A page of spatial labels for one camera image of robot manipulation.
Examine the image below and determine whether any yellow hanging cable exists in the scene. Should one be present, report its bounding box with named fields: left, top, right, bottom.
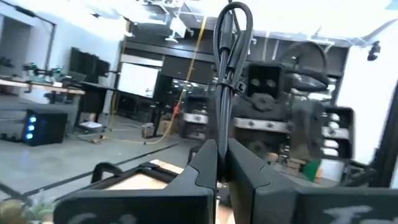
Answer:
left=93, top=17, right=208, bottom=146

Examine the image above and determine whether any small potted succulent plant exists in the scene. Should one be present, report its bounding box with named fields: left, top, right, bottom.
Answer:
left=0, top=198, right=58, bottom=224

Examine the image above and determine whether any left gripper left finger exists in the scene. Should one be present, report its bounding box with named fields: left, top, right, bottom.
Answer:
left=53, top=139, right=218, bottom=224

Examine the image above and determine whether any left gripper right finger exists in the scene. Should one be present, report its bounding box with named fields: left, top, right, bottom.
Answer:
left=228, top=138, right=398, bottom=224

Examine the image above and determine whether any black mounted camera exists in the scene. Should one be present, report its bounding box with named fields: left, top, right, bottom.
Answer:
left=366, top=40, right=382, bottom=62

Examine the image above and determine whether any black box with blue lights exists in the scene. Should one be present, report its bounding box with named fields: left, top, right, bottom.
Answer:
left=22, top=108, right=68, bottom=147

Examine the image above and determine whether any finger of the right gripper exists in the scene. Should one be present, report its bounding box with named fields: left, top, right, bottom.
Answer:
left=310, top=105, right=356, bottom=160
left=183, top=95, right=215, bottom=140

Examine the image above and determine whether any black cable loop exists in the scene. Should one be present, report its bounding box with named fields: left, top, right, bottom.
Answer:
left=91, top=162, right=124, bottom=184

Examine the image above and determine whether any cardboard box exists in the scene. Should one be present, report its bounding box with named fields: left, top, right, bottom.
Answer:
left=141, top=119, right=178, bottom=139

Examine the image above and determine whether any wooden background workbench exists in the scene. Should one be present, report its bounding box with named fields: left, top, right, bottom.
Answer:
left=0, top=77, right=86, bottom=96

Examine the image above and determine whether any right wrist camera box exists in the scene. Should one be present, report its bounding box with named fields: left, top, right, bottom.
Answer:
left=247, top=63, right=285, bottom=99

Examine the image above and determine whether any black USB-C cable bundle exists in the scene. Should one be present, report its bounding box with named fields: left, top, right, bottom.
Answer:
left=213, top=1, right=254, bottom=175

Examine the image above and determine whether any white board panel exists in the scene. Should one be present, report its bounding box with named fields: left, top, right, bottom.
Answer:
left=117, top=62, right=160, bottom=99

